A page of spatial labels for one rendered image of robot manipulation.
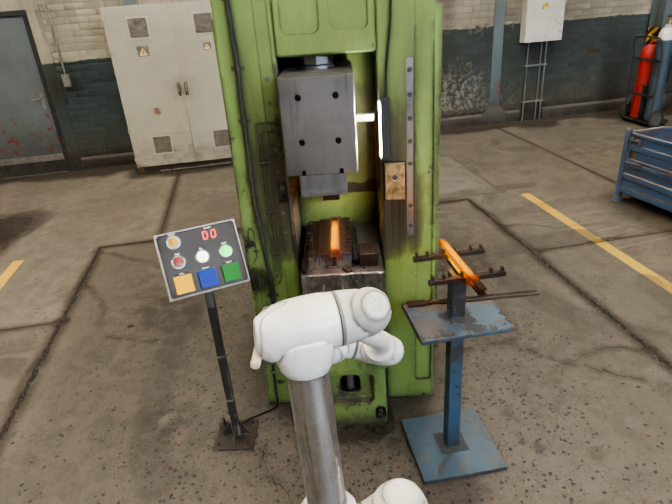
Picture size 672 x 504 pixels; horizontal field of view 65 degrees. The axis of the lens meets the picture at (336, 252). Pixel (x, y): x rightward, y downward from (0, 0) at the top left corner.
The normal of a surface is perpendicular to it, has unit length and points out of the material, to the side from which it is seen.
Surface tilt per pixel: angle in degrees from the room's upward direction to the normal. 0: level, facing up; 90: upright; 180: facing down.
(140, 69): 90
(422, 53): 90
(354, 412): 89
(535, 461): 0
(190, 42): 90
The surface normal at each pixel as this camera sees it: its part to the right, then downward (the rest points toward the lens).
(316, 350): 0.29, 0.34
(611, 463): -0.07, -0.90
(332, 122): 0.00, 0.44
